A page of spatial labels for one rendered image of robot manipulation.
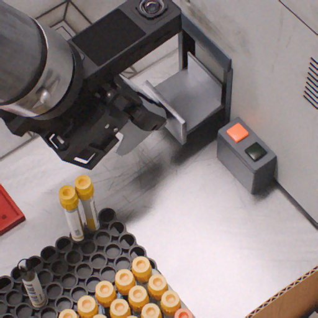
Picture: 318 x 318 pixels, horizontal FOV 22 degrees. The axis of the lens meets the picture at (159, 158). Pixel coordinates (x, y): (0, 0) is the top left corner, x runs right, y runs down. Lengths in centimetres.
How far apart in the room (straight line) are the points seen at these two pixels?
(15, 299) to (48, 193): 13
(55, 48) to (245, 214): 30
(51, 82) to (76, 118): 9
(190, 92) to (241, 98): 8
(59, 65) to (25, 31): 5
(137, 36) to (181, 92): 17
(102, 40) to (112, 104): 6
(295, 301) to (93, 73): 25
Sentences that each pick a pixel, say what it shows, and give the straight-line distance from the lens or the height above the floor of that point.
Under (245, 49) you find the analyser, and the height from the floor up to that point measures 104.
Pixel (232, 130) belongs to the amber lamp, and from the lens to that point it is 84.
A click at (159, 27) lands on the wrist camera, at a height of 107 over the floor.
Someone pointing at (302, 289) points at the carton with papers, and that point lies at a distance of 68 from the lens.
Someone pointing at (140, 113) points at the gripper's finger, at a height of 102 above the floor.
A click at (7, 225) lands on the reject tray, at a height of 88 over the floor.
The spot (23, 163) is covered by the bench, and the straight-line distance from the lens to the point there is 90.
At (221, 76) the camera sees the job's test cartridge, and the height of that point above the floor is 95.
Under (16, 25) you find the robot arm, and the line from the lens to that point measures 61.
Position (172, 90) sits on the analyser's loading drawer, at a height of 91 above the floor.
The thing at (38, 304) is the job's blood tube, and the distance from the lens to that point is 79.
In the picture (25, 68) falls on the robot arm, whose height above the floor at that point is 115.
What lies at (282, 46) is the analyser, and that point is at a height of 108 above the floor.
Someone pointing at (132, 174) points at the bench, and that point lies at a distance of 87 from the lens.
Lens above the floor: 163
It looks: 59 degrees down
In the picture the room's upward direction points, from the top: 4 degrees counter-clockwise
